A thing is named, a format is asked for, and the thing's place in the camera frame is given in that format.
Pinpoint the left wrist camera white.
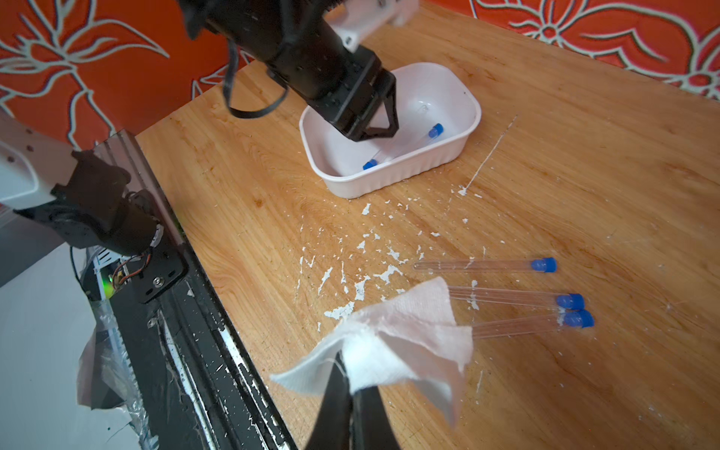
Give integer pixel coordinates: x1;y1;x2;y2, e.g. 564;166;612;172
324;0;419;53

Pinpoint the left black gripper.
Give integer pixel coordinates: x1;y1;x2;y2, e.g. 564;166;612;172
267;20;399;141

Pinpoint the white plastic tray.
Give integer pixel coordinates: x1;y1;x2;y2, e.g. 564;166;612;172
297;61;483;200

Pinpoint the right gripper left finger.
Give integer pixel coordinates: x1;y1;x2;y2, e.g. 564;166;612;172
305;352;353;450

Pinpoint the white wipe cloth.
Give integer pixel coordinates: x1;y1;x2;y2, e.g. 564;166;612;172
271;277;474;426

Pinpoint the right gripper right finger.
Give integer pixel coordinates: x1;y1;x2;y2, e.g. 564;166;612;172
352;386;401;450

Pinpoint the test tube blue cap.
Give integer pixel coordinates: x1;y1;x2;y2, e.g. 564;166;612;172
362;144;404;171
414;257;558;274
388;123;444;159
448;286;585;311
471;308;596;339

